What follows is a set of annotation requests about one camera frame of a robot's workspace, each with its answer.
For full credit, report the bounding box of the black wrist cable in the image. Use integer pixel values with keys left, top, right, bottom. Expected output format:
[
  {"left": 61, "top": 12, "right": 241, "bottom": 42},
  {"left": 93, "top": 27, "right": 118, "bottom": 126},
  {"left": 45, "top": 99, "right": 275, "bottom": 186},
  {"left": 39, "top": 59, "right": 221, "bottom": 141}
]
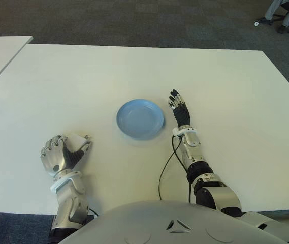
[
  {"left": 158, "top": 135, "right": 194, "bottom": 204},
  {"left": 87, "top": 207, "right": 100, "bottom": 220}
]

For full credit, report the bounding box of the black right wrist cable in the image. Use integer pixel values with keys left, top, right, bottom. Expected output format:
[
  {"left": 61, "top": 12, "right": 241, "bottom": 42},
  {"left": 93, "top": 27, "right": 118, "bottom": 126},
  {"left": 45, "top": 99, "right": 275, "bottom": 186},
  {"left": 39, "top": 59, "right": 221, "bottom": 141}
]
[{"left": 158, "top": 135, "right": 194, "bottom": 204}]

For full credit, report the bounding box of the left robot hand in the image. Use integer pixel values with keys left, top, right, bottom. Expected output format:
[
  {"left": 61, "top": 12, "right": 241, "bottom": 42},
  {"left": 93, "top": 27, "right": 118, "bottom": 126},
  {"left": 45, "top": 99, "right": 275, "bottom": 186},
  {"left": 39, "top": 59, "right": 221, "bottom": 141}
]
[{"left": 39, "top": 134, "right": 93, "bottom": 178}]

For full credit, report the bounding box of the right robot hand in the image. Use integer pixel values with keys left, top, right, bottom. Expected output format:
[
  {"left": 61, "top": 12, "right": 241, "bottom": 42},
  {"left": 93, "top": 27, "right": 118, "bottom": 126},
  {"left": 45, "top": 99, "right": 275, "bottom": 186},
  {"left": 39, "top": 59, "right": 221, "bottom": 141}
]
[{"left": 168, "top": 88, "right": 192, "bottom": 127}]

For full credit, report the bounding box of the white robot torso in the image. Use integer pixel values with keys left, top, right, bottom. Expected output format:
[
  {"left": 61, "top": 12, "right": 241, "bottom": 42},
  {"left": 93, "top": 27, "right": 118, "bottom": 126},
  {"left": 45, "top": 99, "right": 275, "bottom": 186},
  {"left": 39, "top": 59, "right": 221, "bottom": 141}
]
[{"left": 62, "top": 199, "right": 289, "bottom": 244}]

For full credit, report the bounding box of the white square charger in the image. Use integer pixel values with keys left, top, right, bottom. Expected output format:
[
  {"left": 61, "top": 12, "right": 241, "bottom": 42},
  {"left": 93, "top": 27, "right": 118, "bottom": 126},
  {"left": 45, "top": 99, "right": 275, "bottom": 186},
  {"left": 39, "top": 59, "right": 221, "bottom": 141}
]
[{"left": 65, "top": 132, "right": 88, "bottom": 153}]

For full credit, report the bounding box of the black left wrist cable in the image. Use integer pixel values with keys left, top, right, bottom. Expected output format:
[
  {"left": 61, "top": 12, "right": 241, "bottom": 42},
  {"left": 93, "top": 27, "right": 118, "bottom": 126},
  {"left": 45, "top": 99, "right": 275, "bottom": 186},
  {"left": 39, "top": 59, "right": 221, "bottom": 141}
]
[{"left": 87, "top": 207, "right": 100, "bottom": 220}]

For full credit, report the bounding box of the blue round plate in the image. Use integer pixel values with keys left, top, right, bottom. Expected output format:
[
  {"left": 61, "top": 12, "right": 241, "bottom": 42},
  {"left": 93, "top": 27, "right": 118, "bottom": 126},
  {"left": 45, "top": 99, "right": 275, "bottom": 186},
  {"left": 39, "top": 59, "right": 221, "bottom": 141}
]
[{"left": 116, "top": 98, "right": 165, "bottom": 141}]

